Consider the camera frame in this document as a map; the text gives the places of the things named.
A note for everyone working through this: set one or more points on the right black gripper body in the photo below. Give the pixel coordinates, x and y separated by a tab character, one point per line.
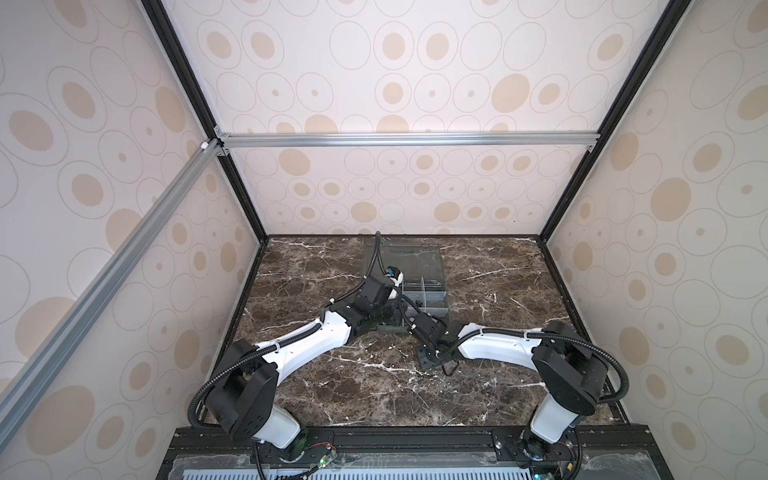
424	357

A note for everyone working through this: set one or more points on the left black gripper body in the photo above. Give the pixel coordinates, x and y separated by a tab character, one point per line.
386	313

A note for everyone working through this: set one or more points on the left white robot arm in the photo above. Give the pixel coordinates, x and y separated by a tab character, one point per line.
239	396

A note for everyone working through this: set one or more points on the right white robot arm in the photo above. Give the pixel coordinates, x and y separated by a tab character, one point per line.
572	371

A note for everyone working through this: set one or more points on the clear plastic organizer box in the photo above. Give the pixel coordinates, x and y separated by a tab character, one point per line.
424	284

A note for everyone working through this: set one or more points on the black base frame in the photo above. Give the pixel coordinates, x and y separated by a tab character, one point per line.
589	452

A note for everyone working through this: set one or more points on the horizontal aluminium rail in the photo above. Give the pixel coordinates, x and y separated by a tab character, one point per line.
428	139

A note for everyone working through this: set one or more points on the left black corner post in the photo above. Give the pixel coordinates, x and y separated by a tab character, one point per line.
161	24

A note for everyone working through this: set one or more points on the black corner post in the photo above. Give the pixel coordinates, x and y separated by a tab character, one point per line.
161	24
647	59

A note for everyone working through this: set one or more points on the diagonal aluminium rail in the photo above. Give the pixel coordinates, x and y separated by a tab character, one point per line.
49	359

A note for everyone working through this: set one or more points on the right black corner post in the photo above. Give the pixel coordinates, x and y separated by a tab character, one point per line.
647	59

